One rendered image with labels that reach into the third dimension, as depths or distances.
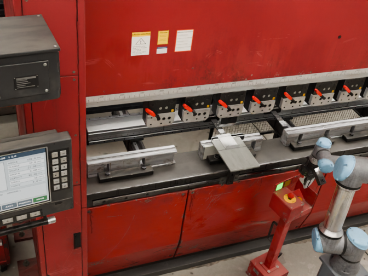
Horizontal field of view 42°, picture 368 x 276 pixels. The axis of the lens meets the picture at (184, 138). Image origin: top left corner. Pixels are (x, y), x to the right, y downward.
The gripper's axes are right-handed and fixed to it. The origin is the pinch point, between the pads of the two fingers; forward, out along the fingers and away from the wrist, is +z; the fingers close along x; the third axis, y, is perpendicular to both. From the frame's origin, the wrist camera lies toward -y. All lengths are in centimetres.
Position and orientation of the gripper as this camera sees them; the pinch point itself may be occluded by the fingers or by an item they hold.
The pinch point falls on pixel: (306, 187)
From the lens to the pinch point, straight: 289.0
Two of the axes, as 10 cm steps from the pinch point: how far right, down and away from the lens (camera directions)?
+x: -8.3, 2.6, -4.9
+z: -1.6, 7.3, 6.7
